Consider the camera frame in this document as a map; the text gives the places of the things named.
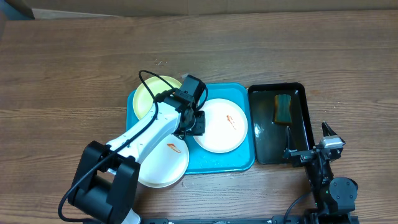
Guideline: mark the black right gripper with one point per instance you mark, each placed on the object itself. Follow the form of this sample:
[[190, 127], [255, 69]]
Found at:
[[305, 157]]

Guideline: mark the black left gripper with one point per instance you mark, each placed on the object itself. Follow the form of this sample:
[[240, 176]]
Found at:
[[199, 128]]

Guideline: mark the white plate with sauce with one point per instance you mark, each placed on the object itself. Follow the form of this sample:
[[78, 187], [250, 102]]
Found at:
[[226, 126]]

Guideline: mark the green yellow sponge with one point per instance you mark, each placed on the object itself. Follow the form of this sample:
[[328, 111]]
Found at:
[[282, 109]]

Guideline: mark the yellow-green plate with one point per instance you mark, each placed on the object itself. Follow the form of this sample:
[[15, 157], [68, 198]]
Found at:
[[142, 100]]

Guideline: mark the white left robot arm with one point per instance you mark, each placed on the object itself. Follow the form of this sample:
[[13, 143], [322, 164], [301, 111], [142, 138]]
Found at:
[[105, 183]]

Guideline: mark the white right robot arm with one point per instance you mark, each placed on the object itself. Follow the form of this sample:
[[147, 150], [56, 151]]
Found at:
[[334, 196]]

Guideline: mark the black water tray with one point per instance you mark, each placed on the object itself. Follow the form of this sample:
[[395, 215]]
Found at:
[[270, 138]]

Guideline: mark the blue serving tray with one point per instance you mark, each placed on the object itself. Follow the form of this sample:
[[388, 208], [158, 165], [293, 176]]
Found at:
[[242, 158]]

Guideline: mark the white front plate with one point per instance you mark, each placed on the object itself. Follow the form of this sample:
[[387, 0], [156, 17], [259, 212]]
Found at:
[[166, 164]]

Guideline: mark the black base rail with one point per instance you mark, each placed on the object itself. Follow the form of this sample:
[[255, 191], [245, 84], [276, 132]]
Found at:
[[278, 219]]

